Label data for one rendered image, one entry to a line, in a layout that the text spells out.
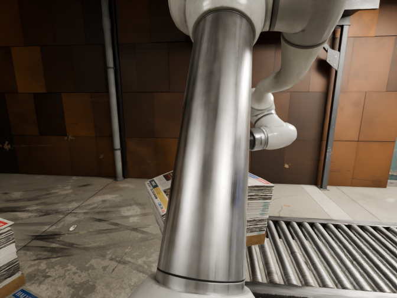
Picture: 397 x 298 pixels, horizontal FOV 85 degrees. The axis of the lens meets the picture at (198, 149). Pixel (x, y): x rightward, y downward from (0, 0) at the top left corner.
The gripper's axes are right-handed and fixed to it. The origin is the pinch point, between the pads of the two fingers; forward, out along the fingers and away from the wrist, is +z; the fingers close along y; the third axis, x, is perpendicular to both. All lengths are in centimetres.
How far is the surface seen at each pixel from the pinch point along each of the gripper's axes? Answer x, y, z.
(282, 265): -10, 53, -29
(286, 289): -20, 52, -22
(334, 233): 0, 55, -69
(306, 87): 212, -23, -263
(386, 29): 165, -97, -364
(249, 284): -14, 51, -10
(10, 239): 8, 23, 65
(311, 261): -12, 54, -42
